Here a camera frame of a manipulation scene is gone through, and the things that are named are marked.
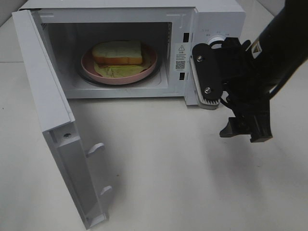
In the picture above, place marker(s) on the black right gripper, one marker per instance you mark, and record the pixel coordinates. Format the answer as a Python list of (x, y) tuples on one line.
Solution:
[(244, 70)]

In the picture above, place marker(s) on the pink round plate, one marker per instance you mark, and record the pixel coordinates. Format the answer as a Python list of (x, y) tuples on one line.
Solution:
[(120, 74)]

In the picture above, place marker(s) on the toast sandwich with lettuce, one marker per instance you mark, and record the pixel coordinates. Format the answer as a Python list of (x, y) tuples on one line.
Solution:
[(117, 52)]

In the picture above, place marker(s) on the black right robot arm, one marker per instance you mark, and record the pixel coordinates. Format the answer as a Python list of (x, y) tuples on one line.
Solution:
[(288, 34)]

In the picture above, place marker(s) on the upper white dial knob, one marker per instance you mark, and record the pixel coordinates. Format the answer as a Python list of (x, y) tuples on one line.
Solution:
[(215, 40)]

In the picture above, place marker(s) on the white warning label sticker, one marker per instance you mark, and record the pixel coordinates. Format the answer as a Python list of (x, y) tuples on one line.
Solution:
[(181, 56)]

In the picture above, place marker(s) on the white microwave oven body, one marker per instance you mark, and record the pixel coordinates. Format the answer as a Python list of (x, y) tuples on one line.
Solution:
[(74, 26)]

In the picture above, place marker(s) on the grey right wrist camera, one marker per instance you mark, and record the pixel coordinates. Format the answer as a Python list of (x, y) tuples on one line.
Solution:
[(206, 76)]

